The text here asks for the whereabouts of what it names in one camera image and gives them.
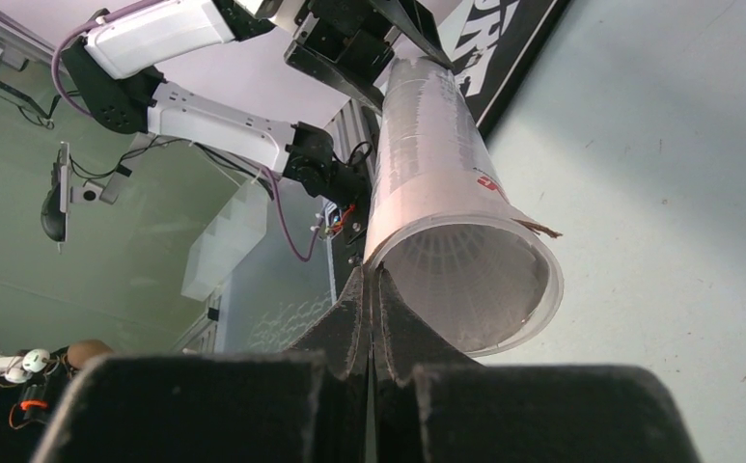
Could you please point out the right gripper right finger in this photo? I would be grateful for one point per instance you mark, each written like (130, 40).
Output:
(436, 404)

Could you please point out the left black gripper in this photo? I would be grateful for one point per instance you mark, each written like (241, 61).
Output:
(346, 45)

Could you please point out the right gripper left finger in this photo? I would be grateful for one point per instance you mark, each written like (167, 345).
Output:
(307, 403)

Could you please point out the white shuttlecock tube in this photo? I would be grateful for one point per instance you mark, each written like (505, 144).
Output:
(431, 159)

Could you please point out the white shuttlecock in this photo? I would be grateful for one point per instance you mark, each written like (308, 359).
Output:
(473, 285)

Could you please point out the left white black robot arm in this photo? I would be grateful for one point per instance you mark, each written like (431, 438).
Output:
(113, 59)

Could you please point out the black racket cover bag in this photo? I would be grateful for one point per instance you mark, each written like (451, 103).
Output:
(495, 49)

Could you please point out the left electronics board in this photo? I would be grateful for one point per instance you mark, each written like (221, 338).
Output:
(335, 221)

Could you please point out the operator in dark clothes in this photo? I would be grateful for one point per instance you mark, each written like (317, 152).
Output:
(25, 408)

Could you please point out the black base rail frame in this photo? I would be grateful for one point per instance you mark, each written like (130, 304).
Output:
(355, 130)

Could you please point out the wall mounted black device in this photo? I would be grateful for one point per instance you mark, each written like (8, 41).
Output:
(63, 193)

